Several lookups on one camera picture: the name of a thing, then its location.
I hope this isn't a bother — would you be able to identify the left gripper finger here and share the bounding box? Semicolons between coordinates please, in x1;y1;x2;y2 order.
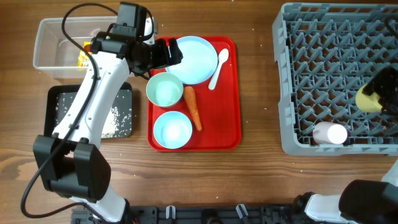
154;39;170;67
169;38;183;65

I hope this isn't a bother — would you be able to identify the yellow plastic cup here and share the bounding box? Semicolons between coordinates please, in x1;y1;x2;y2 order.
355;84;382;113

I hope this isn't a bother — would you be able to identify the green bowl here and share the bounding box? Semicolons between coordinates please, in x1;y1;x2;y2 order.
146;72;183;108

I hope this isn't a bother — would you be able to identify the orange carrot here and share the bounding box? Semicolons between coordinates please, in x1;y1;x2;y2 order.
183;86;202;131

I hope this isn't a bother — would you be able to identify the yellow foil wrapper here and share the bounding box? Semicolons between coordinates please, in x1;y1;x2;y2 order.
78;42;92;71

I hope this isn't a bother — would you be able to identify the light blue bowl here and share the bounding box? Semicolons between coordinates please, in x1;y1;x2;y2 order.
153;111;193;149

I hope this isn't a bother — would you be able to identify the pink plastic cup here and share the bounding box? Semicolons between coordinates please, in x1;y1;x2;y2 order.
312;121;348;144

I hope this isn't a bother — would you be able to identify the white rice pile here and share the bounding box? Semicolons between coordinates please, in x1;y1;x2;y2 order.
52;90;132;139

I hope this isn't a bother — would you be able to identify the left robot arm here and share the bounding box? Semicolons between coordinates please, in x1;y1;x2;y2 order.
33;2;183;223

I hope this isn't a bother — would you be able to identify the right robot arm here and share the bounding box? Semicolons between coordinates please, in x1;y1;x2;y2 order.
290;67;397;223

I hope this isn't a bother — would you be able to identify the grey dishwasher rack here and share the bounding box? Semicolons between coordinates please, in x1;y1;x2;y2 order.
272;2;397;156

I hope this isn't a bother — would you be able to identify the black waste tray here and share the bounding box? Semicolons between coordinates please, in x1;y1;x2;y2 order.
44;82;133;139

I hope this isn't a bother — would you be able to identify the clear plastic waste bin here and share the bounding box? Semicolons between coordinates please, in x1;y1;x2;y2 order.
33;16;116;79

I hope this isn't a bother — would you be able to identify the large light blue plate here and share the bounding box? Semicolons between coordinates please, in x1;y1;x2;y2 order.
166;36;218;85

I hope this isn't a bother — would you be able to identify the white plastic spoon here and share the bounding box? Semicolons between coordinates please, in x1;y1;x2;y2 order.
208;49;229;90

